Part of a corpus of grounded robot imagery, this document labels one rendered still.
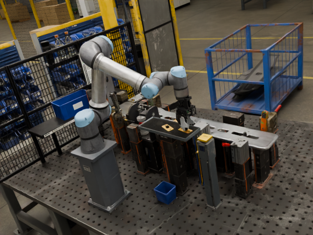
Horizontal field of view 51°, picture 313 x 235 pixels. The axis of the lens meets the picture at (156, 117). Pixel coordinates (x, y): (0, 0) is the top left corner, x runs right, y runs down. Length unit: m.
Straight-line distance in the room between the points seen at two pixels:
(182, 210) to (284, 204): 0.57
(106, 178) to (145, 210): 0.31
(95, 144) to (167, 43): 4.04
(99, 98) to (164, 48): 3.86
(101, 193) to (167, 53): 4.05
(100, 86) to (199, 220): 0.95
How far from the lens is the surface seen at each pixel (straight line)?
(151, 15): 5.47
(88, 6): 7.08
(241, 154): 1.88
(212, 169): 1.86
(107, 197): 2.13
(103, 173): 2.03
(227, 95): 4.74
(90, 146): 1.98
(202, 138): 1.77
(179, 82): 1.70
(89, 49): 1.75
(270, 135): 2.06
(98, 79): 1.92
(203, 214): 1.99
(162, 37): 5.72
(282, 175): 2.24
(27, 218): 3.25
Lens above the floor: 2.05
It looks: 25 degrees down
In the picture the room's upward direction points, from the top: 12 degrees counter-clockwise
